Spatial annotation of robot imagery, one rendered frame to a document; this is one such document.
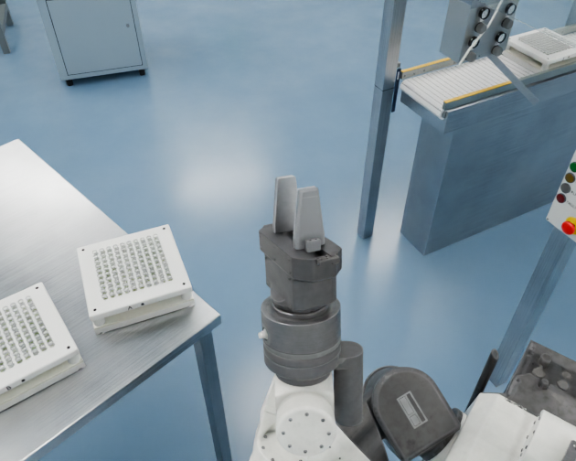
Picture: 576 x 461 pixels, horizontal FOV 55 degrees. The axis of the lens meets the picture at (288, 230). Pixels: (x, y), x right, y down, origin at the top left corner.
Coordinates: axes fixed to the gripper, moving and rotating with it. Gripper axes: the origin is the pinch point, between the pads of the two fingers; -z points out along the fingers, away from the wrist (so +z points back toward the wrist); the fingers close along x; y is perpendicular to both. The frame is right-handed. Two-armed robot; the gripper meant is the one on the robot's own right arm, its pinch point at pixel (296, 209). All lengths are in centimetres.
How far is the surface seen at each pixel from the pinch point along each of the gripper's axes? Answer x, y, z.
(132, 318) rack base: -75, 11, 46
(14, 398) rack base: -66, 38, 54
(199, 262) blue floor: -199, -36, 88
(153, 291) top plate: -74, 5, 40
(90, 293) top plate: -80, 19, 40
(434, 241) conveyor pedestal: -154, -144, 83
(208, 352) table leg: -75, -7, 62
